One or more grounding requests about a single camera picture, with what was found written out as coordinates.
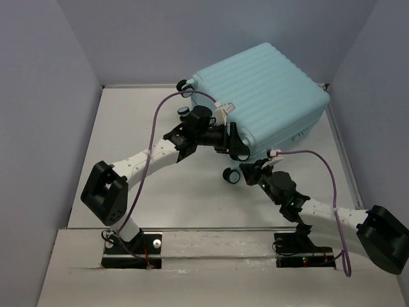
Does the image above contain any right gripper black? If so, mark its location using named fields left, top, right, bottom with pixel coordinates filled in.
left=237, top=159, right=281, bottom=206

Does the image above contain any light blue hard-shell suitcase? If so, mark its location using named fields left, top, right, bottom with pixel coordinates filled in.
left=176, top=42, right=330, bottom=162

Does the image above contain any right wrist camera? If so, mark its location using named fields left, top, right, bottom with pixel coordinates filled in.
left=261, top=148, right=283, bottom=169

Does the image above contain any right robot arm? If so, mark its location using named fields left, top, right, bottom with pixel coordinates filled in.
left=240, top=159, right=408, bottom=275

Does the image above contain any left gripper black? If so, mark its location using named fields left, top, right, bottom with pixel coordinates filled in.
left=195, top=121, right=249, bottom=154

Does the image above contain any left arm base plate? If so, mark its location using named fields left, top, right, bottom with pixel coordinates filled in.
left=100, top=231, right=162, bottom=270

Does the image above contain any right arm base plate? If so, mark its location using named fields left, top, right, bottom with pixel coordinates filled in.
left=272, top=232, right=336, bottom=269

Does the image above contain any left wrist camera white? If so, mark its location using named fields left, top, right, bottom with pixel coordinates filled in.
left=213, top=101, right=235, bottom=126

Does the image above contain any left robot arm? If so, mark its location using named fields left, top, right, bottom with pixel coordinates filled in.
left=81, top=102, right=250, bottom=253

